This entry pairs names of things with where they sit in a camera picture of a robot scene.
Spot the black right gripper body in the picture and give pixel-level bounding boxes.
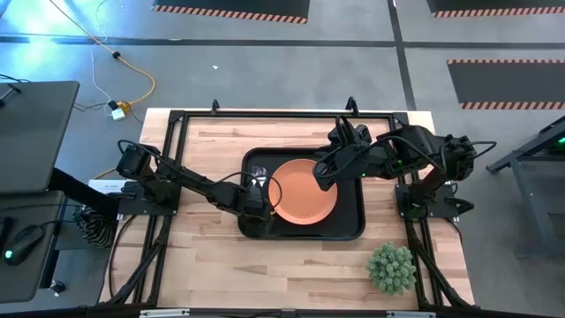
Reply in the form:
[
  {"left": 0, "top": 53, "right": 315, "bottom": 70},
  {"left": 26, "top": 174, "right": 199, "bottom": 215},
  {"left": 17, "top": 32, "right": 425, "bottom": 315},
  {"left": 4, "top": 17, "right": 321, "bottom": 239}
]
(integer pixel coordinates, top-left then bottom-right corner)
[{"left": 313, "top": 143, "right": 367, "bottom": 178}]

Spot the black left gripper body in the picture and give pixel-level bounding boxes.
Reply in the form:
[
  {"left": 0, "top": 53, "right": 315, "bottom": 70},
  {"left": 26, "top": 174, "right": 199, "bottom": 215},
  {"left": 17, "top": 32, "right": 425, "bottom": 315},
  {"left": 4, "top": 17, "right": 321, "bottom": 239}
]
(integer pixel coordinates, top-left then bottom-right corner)
[{"left": 237, "top": 193, "right": 273, "bottom": 222}]

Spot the orange round plate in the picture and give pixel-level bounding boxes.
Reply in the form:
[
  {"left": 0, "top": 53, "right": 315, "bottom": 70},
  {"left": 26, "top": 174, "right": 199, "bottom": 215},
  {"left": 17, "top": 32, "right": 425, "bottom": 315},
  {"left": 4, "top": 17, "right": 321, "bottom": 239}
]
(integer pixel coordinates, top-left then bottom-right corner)
[{"left": 267, "top": 158, "right": 339, "bottom": 226}]

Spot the black rectangular tray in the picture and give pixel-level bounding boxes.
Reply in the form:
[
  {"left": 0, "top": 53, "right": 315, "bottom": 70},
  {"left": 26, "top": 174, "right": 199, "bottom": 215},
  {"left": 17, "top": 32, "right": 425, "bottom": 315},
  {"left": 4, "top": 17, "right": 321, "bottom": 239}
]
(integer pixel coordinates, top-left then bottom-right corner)
[{"left": 237, "top": 147, "right": 366, "bottom": 242}]

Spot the white label plate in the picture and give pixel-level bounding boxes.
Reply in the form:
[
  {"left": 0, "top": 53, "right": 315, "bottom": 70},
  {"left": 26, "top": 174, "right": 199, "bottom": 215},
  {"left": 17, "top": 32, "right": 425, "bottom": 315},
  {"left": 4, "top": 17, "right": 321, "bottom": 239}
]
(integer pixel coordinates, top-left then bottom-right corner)
[{"left": 87, "top": 178, "right": 127, "bottom": 195}]

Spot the small green artificial plant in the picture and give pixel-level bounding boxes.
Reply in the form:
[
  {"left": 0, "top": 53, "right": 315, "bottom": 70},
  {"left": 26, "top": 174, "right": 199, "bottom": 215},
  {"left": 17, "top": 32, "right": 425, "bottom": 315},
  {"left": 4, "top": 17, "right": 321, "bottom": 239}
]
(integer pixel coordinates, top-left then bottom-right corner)
[{"left": 365, "top": 241, "right": 418, "bottom": 297}]

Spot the black white striped bundle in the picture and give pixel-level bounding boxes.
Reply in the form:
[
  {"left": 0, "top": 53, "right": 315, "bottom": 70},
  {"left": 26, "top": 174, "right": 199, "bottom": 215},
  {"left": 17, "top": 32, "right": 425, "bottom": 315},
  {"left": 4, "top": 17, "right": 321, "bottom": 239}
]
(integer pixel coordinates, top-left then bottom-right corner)
[{"left": 72, "top": 206, "right": 118, "bottom": 249}]

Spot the black desk support beam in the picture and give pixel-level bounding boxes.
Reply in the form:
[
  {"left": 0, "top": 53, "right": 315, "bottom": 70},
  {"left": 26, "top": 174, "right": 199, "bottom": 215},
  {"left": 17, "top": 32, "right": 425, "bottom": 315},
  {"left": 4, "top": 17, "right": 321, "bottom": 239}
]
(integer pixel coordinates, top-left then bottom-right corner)
[{"left": 48, "top": 167, "right": 120, "bottom": 218}]

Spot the black mat striped edge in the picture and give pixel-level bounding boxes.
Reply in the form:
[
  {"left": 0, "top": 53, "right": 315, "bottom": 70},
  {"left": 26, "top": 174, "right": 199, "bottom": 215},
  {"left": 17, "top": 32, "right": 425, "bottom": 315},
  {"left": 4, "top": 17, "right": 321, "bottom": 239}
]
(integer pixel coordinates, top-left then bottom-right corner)
[
  {"left": 426, "top": 0, "right": 565, "bottom": 19},
  {"left": 447, "top": 58, "right": 565, "bottom": 111},
  {"left": 152, "top": 0, "right": 312, "bottom": 25}
]

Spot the grey metal stand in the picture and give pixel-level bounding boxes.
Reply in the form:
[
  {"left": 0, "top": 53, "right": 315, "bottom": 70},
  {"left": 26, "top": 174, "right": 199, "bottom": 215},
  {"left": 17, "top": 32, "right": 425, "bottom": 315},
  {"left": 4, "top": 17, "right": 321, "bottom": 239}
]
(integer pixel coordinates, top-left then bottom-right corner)
[{"left": 486, "top": 115, "right": 565, "bottom": 257}]

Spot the black computer mouse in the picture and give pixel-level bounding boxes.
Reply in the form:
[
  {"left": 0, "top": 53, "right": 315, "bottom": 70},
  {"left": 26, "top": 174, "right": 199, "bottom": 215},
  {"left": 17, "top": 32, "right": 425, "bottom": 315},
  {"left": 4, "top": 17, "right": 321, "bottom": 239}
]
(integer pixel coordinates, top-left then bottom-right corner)
[{"left": 3, "top": 223, "right": 45, "bottom": 267}]

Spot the dark desk surface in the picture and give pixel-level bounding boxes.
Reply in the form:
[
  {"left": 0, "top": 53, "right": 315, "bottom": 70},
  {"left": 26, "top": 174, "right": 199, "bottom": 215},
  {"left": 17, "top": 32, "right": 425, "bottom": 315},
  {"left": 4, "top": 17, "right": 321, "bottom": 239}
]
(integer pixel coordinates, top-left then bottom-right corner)
[{"left": 0, "top": 189, "right": 67, "bottom": 304}]

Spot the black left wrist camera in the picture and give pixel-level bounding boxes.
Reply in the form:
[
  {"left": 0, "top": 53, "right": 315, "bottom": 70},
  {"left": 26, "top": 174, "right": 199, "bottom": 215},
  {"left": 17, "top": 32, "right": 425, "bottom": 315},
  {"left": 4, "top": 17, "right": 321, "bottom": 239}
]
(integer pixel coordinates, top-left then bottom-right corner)
[{"left": 245, "top": 178, "right": 268, "bottom": 198}]

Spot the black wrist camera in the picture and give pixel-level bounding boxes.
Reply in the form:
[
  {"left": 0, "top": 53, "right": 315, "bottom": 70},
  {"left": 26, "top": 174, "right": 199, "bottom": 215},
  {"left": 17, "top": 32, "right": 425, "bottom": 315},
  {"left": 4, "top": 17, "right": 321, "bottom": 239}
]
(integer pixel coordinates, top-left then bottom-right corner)
[
  {"left": 245, "top": 178, "right": 268, "bottom": 198},
  {"left": 328, "top": 117, "right": 373, "bottom": 147}
]

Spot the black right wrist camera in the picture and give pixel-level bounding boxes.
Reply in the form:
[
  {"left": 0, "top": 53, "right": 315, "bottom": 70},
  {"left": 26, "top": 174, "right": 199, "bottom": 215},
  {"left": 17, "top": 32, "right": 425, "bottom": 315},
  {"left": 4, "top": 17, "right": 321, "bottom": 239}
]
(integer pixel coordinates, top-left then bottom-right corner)
[{"left": 328, "top": 117, "right": 373, "bottom": 147}]

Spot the black metal table frame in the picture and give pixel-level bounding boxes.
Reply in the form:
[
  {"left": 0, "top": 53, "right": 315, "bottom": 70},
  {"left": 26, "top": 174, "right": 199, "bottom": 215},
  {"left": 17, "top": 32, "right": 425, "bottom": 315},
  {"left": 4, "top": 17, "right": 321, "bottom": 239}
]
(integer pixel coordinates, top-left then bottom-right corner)
[{"left": 99, "top": 95, "right": 478, "bottom": 318}]

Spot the silver metal bracket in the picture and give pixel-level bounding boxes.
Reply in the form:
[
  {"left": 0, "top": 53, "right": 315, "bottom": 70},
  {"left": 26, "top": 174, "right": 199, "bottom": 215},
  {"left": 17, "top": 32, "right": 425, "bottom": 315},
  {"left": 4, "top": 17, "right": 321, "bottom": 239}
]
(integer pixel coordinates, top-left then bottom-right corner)
[
  {"left": 139, "top": 308, "right": 191, "bottom": 318},
  {"left": 387, "top": 310, "right": 437, "bottom": 318}
]

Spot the yellow floor cable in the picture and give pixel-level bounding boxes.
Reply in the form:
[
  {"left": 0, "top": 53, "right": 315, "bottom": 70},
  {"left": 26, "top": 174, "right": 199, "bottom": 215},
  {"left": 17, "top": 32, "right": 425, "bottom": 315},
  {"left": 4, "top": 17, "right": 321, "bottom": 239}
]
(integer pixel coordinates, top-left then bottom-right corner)
[{"left": 47, "top": 0, "right": 157, "bottom": 108}]

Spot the thin white floor cable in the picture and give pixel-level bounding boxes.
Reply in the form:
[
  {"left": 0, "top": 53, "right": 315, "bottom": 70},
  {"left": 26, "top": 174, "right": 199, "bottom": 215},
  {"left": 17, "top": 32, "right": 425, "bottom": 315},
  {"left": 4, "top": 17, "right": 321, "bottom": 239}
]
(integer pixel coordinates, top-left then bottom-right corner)
[{"left": 89, "top": 0, "right": 125, "bottom": 107}]

